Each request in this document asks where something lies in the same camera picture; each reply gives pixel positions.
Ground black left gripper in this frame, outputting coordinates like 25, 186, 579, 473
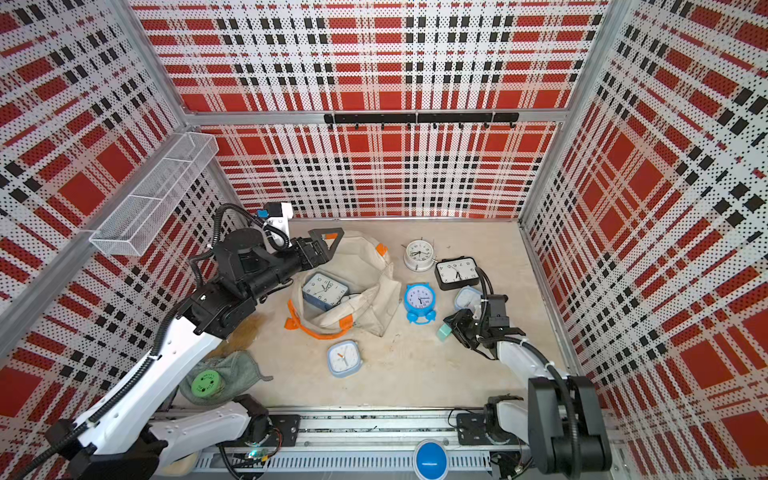
243, 228, 343, 302

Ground teal small clock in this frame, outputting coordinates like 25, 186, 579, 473
437, 324, 453, 342

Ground black rectangular alarm clock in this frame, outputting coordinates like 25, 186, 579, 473
435, 256, 480, 291

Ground beige canvas bag orange handles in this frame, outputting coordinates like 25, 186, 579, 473
284, 231, 402, 340

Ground blue round twin-bell alarm clock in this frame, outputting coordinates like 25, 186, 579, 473
403, 283, 436, 325

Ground black and white round clock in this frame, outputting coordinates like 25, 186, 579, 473
403, 239, 436, 272

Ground light blue square alarm clock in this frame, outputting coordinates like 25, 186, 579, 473
327, 340, 363, 378

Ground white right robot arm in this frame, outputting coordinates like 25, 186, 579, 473
443, 294, 613, 479

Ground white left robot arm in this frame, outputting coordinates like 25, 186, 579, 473
16, 226, 344, 479

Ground dark blue square alarm clock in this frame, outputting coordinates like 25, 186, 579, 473
301, 272, 349, 311

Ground brown teddy bear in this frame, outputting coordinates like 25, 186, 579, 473
205, 314, 266, 360

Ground blue round button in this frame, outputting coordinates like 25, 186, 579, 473
412, 440, 449, 480

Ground beige sponge block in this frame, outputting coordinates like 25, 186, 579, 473
154, 451, 200, 477

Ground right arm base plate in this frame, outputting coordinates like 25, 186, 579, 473
450, 410, 528, 447

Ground white wire mesh basket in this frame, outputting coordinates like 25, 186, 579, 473
90, 132, 218, 257

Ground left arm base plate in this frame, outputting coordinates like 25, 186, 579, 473
240, 415, 301, 448

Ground black hook rail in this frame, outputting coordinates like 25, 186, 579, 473
323, 112, 520, 128

